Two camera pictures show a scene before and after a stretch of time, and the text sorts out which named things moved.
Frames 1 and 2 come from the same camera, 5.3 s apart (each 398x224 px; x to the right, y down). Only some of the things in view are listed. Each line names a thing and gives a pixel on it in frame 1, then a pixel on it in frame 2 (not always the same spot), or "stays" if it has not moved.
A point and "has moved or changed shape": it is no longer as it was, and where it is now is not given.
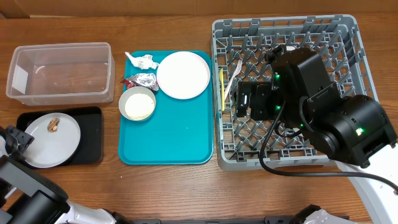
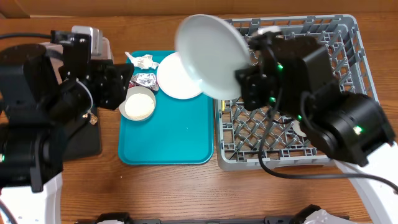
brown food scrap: (53, 125) has moved or changed shape
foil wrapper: (144, 79) stays
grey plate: (56, 137) has moved or changed shape
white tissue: (143, 62) stays
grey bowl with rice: (137, 103) stays
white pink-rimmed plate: (183, 75) stays
